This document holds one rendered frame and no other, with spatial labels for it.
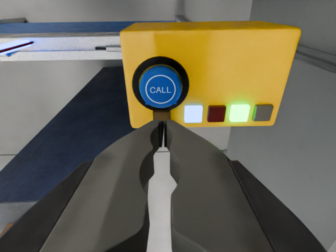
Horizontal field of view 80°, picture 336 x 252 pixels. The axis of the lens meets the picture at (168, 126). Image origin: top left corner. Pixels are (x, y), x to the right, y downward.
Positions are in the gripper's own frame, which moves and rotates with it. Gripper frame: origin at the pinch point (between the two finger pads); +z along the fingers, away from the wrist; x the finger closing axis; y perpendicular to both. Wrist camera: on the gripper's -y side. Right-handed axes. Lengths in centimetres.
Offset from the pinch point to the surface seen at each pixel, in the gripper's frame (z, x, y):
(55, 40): 29.6, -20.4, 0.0
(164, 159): 114, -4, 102
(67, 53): 29.5, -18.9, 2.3
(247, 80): 8.8, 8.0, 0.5
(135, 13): 116, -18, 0
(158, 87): 7.6, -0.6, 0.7
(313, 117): 44, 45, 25
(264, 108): 8.2, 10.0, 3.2
